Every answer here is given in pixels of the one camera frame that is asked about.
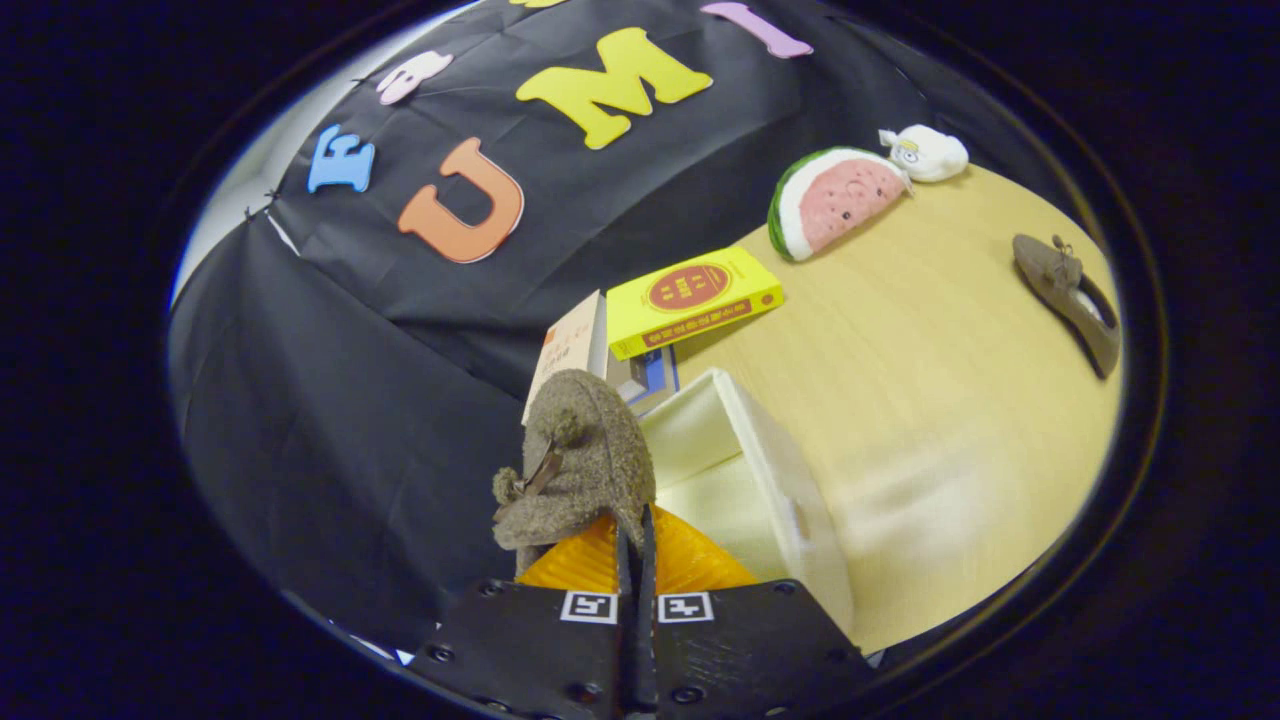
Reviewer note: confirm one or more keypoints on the beige fabric storage box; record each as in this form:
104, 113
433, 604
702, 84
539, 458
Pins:
770, 470

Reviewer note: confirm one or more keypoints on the brown fuzzy shoe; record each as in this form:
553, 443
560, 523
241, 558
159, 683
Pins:
1045, 270
590, 450

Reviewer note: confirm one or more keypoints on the blue and white book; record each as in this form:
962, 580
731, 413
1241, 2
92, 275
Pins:
655, 378

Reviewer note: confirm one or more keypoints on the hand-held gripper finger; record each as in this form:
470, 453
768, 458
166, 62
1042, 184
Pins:
648, 620
628, 620

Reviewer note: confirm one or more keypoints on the black backdrop cloth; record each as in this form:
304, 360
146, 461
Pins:
350, 400

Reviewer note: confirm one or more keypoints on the pale beige book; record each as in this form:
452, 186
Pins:
575, 340

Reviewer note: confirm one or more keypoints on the yellow book with red label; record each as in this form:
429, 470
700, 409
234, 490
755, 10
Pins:
740, 285

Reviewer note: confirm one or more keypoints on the watermelon slice plush toy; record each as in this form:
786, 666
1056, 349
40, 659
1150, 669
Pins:
840, 195

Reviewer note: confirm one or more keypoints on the white plush toy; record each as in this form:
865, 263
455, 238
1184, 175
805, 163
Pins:
935, 155

